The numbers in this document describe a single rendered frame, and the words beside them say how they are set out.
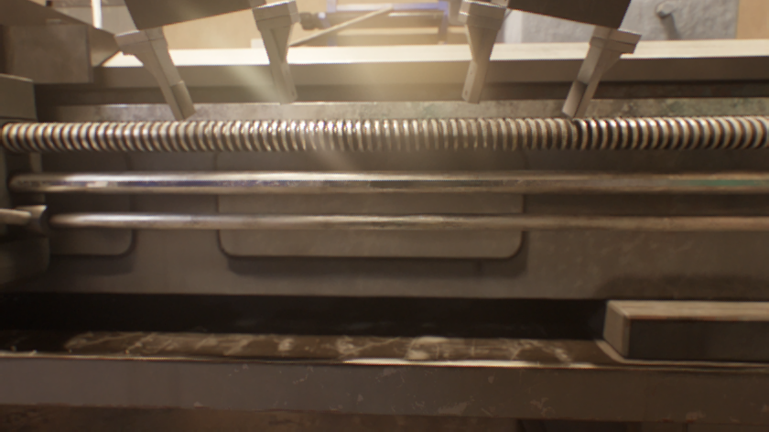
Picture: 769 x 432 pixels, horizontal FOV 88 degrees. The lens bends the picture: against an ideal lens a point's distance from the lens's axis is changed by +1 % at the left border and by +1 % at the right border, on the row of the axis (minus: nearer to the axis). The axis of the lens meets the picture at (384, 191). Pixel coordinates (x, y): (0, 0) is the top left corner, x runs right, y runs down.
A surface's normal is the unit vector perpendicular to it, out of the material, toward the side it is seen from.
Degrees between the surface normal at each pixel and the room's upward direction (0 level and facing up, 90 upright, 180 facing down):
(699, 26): 90
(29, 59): 90
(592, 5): 114
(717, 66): 90
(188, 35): 90
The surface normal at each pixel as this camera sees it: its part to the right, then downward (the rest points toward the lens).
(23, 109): 1.00, 0.00
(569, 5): 0.11, 0.49
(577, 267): -0.05, 0.10
